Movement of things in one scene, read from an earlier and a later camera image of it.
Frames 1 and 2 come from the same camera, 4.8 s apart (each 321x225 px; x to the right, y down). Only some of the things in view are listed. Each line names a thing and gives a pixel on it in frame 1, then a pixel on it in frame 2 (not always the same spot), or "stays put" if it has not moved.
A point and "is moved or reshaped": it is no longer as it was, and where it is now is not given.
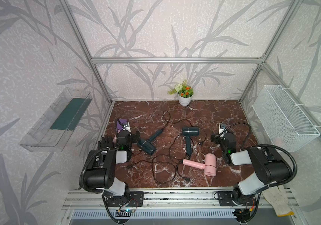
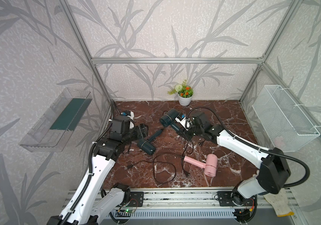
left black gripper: x=134 y=139 → x=141 y=131
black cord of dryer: x=179 y=135 → x=185 y=149
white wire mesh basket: x=284 y=122 stays put
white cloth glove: x=277 y=196 stays put
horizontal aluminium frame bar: x=176 y=60 stays put
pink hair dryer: x=210 y=166 stays put
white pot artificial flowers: x=185 y=93 stays put
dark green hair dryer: x=147 y=145 stays put
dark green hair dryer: x=189 y=131 is moved or reshaped
